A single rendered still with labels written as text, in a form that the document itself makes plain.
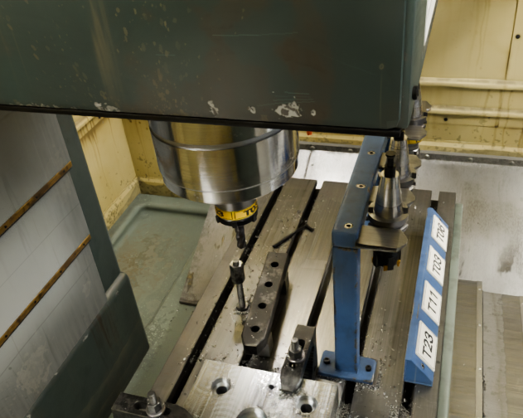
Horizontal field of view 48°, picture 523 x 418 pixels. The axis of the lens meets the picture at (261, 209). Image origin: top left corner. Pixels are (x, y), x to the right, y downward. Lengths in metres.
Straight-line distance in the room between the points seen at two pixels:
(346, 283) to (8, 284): 0.55
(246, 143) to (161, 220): 1.52
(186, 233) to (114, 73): 1.50
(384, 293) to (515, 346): 0.33
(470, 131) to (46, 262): 1.17
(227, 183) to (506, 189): 1.24
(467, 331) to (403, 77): 1.03
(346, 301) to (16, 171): 0.57
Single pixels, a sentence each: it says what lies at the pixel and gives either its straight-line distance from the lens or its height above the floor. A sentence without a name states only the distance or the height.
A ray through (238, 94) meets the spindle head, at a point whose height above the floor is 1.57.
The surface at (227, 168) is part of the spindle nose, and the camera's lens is 0.58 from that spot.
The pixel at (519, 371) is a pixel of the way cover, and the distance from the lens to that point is 1.37.
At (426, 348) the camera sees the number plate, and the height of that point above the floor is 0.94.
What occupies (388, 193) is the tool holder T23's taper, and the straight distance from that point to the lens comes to 0.89.
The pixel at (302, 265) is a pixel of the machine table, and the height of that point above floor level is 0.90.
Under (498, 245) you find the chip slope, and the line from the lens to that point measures 1.66.
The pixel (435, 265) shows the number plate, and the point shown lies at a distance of 1.27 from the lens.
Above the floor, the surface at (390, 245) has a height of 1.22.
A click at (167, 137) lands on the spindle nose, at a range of 0.59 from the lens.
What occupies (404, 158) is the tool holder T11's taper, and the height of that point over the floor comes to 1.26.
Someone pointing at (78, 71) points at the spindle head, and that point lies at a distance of 0.54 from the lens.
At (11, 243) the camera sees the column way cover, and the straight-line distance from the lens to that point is 1.05.
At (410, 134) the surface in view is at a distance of 1.15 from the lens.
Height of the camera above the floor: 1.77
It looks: 36 degrees down
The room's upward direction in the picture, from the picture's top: 6 degrees counter-clockwise
